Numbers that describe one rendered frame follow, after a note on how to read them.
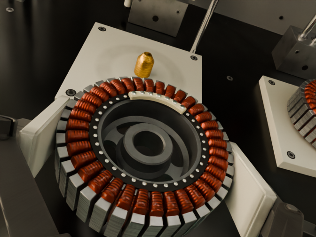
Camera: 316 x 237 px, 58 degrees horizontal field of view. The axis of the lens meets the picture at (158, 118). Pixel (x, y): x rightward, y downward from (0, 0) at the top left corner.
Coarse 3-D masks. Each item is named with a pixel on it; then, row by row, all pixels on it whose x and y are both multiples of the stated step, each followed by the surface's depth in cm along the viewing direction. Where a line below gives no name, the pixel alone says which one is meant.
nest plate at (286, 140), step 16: (272, 80) 40; (272, 96) 38; (288, 96) 39; (272, 112) 35; (288, 112) 36; (272, 128) 34; (288, 128) 34; (272, 144) 33; (288, 144) 32; (304, 144) 33; (288, 160) 30; (304, 160) 31
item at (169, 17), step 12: (144, 0) 39; (156, 0) 39; (168, 0) 39; (180, 0) 39; (132, 12) 41; (144, 12) 40; (156, 12) 40; (168, 12) 40; (180, 12) 40; (144, 24) 42; (156, 24) 42; (168, 24) 41; (180, 24) 41
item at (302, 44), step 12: (288, 36) 44; (300, 36) 43; (312, 36) 44; (276, 48) 47; (288, 48) 43; (300, 48) 42; (312, 48) 42; (276, 60) 46; (288, 60) 44; (300, 60) 43; (312, 60) 43; (288, 72) 45; (300, 72) 45; (312, 72) 45
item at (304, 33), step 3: (315, 15) 40; (312, 18) 41; (315, 18) 41; (309, 21) 41; (312, 21) 41; (315, 21) 41; (309, 24) 41; (312, 24) 41; (315, 24) 41; (306, 27) 42; (309, 27) 42; (312, 27) 42; (303, 30) 42; (306, 30) 42; (309, 30) 42; (300, 33) 43; (303, 33) 42; (306, 33) 42; (303, 36) 43; (306, 36) 43; (315, 36) 43; (315, 39) 43
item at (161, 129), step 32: (96, 96) 18; (128, 96) 19; (160, 96) 20; (192, 96) 21; (64, 128) 16; (96, 128) 17; (128, 128) 18; (160, 128) 19; (192, 128) 19; (64, 160) 15; (96, 160) 16; (128, 160) 18; (160, 160) 17; (192, 160) 19; (224, 160) 18; (64, 192) 16; (96, 192) 14; (128, 192) 14; (160, 192) 15; (192, 192) 15; (224, 192) 16; (96, 224) 15; (128, 224) 14; (160, 224) 14; (192, 224) 16
